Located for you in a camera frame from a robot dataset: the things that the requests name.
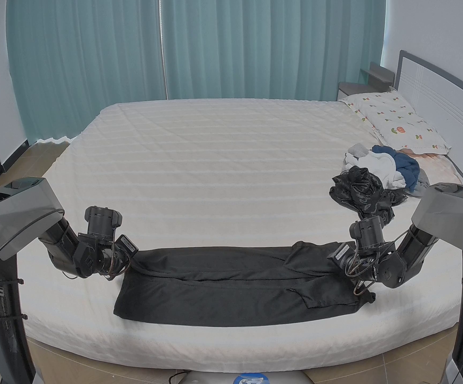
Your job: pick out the blue-green curtain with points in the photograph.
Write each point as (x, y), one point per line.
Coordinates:
(275, 34)
(87, 54)

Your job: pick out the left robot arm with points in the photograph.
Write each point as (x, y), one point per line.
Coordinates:
(19, 214)

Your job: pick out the white printed pillow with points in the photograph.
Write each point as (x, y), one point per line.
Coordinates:
(399, 120)

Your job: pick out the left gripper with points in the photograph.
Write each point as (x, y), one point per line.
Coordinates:
(117, 260)

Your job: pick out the grey bedside table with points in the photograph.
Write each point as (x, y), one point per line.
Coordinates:
(355, 88)

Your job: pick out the bed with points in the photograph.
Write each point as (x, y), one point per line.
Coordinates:
(215, 154)

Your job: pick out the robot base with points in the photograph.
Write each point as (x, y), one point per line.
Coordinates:
(247, 378)

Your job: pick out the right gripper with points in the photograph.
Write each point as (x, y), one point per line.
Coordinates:
(349, 262)

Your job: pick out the black T-shirt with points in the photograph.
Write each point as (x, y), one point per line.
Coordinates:
(235, 290)

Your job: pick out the pile of clothes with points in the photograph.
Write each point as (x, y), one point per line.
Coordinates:
(359, 190)

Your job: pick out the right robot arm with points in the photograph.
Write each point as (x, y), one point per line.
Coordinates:
(451, 218)

